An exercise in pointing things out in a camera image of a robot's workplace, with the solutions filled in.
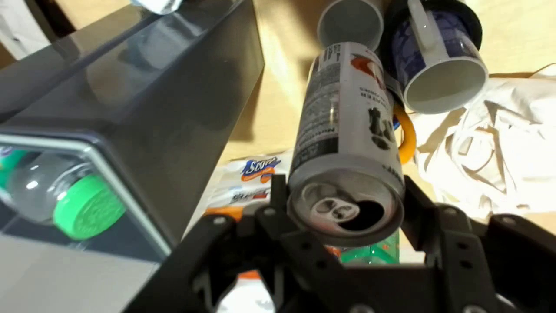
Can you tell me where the orange toilet paper pack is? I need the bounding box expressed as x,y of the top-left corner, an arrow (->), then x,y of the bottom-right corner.
189,151 -> 294,313

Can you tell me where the silver drink can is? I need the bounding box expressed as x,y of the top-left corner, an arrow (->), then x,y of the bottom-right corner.
287,40 -> 407,249

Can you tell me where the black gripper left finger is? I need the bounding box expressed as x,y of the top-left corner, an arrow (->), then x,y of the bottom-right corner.
123,172 -> 349,313

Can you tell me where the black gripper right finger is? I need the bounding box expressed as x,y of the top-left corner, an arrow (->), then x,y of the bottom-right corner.
398,176 -> 556,313

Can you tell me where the black mug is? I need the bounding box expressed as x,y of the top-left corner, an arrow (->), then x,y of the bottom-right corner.
381,0 -> 485,50

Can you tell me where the grey plastic bin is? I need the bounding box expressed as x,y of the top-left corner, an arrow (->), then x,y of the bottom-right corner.
0,0 -> 266,313

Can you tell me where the orange cup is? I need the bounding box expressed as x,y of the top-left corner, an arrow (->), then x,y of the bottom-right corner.
393,103 -> 417,165

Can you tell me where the white box in bin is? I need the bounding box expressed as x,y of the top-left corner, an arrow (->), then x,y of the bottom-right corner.
0,146 -> 129,242

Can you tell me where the beige cloth bag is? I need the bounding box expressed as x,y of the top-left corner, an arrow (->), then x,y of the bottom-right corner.
414,63 -> 556,219

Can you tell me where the small grey cup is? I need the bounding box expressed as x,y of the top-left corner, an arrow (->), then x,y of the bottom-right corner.
316,0 -> 386,52

